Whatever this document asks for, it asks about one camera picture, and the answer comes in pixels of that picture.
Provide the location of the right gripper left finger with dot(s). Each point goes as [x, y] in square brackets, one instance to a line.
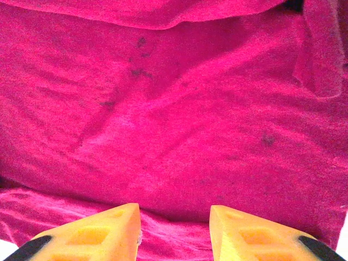
[103, 236]

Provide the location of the red t-shirt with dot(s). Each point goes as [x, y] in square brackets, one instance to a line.
[174, 108]

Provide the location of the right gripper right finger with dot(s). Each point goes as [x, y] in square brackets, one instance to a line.
[244, 239]

